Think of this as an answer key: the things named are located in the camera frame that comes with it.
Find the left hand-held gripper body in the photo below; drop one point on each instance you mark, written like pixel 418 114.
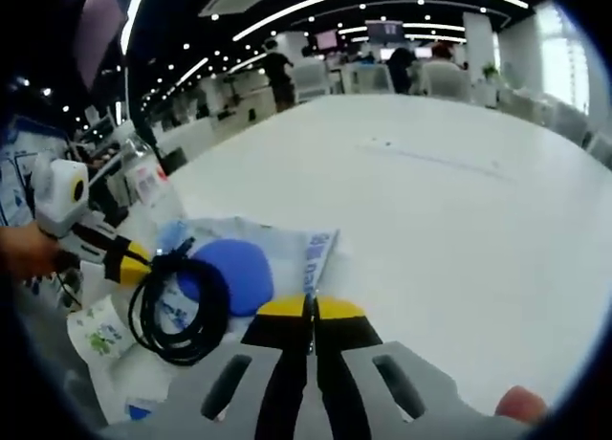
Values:
pixel 57 201

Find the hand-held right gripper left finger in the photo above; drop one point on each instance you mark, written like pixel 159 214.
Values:
pixel 229 387

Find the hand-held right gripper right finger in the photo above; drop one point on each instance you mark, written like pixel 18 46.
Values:
pixel 363 392

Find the clear bag with blue pad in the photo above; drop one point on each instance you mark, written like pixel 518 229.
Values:
pixel 248 272

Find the person's left hand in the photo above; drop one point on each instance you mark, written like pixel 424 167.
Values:
pixel 28 253

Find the person's right hand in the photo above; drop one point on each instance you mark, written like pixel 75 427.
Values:
pixel 521 406

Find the white table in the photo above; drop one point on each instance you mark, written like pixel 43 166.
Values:
pixel 430 210

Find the ceiling air vent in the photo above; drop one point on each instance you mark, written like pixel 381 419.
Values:
pixel 236 1

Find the white office chair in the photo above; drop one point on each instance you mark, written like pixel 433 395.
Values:
pixel 447 83

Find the green potted plant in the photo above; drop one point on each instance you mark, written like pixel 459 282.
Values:
pixel 490 72

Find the bright window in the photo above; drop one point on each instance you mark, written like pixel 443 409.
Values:
pixel 564 57

